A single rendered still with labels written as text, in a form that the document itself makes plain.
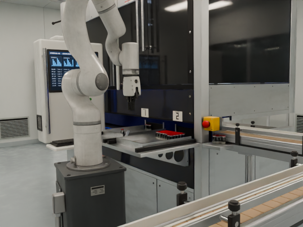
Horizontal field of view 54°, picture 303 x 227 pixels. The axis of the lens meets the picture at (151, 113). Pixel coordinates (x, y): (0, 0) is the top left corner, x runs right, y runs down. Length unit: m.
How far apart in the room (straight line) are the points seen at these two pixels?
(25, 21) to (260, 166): 5.90
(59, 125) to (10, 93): 4.59
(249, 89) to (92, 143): 1.11
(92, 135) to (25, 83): 5.69
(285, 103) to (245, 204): 1.77
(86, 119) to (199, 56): 0.73
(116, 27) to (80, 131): 0.50
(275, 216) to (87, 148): 0.82
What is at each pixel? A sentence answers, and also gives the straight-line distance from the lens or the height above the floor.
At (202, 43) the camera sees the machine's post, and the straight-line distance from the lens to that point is 1.68.
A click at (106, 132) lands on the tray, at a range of 2.02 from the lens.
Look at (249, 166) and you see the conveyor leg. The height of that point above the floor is 0.77.
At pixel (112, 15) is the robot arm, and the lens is 1.42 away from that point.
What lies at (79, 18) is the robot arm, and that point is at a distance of 1.27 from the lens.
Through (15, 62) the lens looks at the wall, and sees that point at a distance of 6.90.
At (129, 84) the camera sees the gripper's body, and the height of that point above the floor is 1.21.
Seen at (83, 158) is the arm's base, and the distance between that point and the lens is 1.30.
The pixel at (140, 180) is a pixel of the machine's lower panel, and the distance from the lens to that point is 2.23.
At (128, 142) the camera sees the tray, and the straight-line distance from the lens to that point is 1.61.
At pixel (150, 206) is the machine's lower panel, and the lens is 2.19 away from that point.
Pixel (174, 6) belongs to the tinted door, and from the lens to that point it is 1.88.
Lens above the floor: 1.20
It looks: 5 degrees down
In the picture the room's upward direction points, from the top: 1 degrees counter-clockwise
